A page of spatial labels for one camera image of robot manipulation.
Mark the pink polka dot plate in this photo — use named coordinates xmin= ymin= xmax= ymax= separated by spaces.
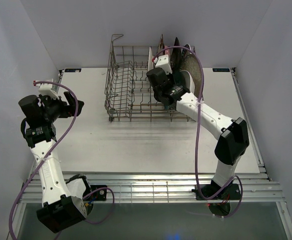
xmin=164 ymin=46 xmax=171 ymax=57

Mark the black square floral plate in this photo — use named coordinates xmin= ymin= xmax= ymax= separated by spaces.
xmin=170 ymin=37 xmax=182 ymax=72

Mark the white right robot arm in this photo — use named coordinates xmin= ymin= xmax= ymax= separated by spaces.
xmin=146 ymin=67 xmax=250 ymax=200

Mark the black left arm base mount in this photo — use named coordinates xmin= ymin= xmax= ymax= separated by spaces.
xmin=88 ymin=185 xmax=107 ymax=203

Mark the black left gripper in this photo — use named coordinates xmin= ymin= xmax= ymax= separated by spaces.
xmin=39 ymin=91 xmax=84 ymax=122

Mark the white oval plate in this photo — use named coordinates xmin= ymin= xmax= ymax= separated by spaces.
xmin=180 ymin=70 xmax=195 ymax=93

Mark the teal square plate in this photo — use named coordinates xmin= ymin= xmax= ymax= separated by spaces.
xmin=173 ymin=70 xmax=189 ymax=88

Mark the right blue label sticker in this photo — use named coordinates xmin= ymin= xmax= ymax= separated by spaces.
xmin=212 ymin=68 xmax=230 ymax=73

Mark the aluminium table frame rail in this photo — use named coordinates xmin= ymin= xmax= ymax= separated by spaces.
xmin=17 ymin=67 xmax=286 ymax=205

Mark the grey wire dish rack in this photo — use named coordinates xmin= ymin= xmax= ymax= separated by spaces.
xmin=104 ymin=34 xmax=189 ymax=122

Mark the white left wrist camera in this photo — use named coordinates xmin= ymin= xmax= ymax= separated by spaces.
xmin=33 ymin=78 xmax=59 ymax=100

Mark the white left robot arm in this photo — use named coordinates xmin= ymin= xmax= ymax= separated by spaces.
xmin=18 ymin=91 xmax=92 ymax=233

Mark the speckled beige blue round plate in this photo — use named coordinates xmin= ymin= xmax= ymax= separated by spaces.
xmin=180 ymin=54 xmax=203 ymax=97

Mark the beige square flower plate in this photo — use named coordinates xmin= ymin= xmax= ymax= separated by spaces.
xmin=157 ymin=34 xmax=165 ymax=56

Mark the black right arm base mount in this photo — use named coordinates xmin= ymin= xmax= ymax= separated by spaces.
xmin=191 ymin=183 xmax=241 ymax=200

